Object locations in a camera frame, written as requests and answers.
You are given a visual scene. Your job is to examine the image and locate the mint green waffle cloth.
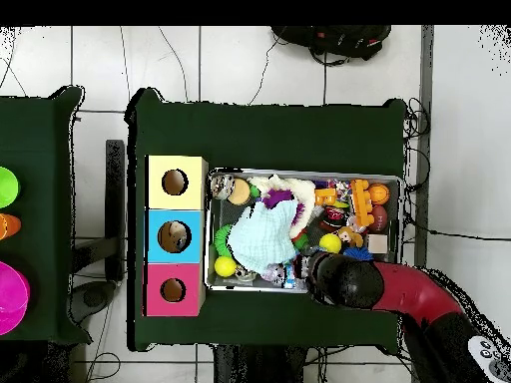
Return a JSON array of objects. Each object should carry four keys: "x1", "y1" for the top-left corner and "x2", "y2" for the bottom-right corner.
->
[{"x1": 227, "y1": 196, "x2": 300, "y2": 274}]

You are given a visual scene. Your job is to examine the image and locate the green spiky rubber ball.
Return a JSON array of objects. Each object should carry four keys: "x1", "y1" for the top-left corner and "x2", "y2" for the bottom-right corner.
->
[{"x1": 214, "y1": 224, "x2": 235, "y2": 256}]

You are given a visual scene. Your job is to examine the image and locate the wooden box with three holes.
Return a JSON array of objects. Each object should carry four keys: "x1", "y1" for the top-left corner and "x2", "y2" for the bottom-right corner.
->
[{"x1": 142, "y1": 155, "x2": 210, "y2": 318}]

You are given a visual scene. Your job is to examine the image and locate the blue spiky rubber ball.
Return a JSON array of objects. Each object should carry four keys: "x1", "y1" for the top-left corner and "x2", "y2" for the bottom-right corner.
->
[{"x1": 342, "y1": 245, "x2": 374, "y2": 262}]

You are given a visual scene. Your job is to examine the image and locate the brown plush monkey toy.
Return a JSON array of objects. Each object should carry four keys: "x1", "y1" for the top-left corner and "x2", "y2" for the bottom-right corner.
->
[{"x1": 337, "y1": 224, "x2": 365, "y2": 248}]

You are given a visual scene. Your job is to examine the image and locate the cream knitted cloth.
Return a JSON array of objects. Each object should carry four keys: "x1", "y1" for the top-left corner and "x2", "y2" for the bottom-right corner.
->
[{"x1": 249, "y1": 173, "x2": 316, "y2": 238}]

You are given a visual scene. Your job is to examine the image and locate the long orange building block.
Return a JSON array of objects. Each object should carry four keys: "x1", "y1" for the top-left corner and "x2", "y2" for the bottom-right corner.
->
[{"x1": 349, "y1": 179, "x2": 375, "y2": 227}]

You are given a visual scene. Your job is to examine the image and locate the small orange basketball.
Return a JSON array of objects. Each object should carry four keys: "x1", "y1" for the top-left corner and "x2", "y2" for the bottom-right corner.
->
[{"x1": 367, "y1": 183, "x2": 391, "y2": 205}]

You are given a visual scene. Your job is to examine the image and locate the dark green table cloth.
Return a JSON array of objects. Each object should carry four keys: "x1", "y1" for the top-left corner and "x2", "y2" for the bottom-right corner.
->
[
  {"x1": 0, "y1": 86, "x2": 93, "y2": 345},
  {"x1": 125, "y1": 87, "x2": 408, "y2": 352}
]

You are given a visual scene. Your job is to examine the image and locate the black upright panel on stand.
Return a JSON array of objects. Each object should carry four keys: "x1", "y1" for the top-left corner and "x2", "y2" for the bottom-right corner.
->
[{"x1": 70, "y1": 139, "x2": 128, "y2": 324}]

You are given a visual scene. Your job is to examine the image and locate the black backpack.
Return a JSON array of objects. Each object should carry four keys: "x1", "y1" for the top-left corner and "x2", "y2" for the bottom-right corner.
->
[{"x1": 270, "y1": 25, "x2": 392, "y2": 65}]

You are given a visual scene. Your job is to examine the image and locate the magenta plastic bowl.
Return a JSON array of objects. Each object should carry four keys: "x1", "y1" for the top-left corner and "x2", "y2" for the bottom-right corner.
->
[{"x1": 0, "y1": 260, "x2": 31, "y2": 336}]

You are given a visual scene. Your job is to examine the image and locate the orange plastic cone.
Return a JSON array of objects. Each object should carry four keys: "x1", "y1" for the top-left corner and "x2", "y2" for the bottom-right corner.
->
[{"x1": 0, "y1": 212, "x2": 22, "y2": 241}]

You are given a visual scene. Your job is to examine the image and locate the green plastic cup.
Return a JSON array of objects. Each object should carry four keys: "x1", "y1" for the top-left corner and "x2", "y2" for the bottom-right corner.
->
[{"x1": 0, "y1": 166, "x2": 20, "y2": 209}]

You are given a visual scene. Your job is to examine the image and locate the shallow wire mesh bin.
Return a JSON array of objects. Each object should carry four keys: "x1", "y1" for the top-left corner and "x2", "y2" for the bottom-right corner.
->
[{"x1": 203, "y1": 167, "x2": 403, "y2": 297}]

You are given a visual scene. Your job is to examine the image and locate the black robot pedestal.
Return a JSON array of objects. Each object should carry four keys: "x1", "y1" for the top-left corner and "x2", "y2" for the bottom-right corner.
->
[{"x1": 213, "y1": 344, "x2": 308, "y2": 383}]

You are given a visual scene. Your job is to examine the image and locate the black cable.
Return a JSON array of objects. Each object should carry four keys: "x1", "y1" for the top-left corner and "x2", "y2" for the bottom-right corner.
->
[{"x1": 400, "y1": 210, "x2": 511, "y2": 243}]

